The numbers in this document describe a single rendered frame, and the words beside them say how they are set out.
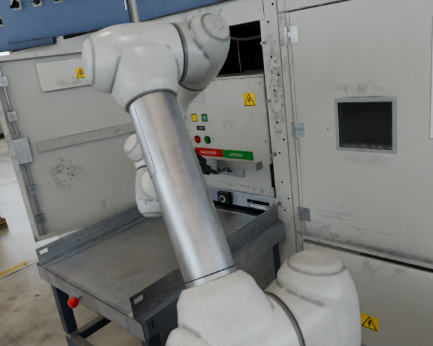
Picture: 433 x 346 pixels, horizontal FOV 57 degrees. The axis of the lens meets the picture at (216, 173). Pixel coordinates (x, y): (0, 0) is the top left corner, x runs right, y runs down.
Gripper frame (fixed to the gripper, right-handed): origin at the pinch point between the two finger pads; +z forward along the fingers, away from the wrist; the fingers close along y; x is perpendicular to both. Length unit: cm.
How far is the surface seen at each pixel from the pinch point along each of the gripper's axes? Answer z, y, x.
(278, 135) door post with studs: -5.4, -14.8, 33.4
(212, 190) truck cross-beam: 11.0, 7.0, -5.7
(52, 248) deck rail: -44, 42, -26
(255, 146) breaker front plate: 1.4, -11.8, 19.3
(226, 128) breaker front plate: -2.0, -17.9, 5.7
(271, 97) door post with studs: -11.7, -26.6, 31.4
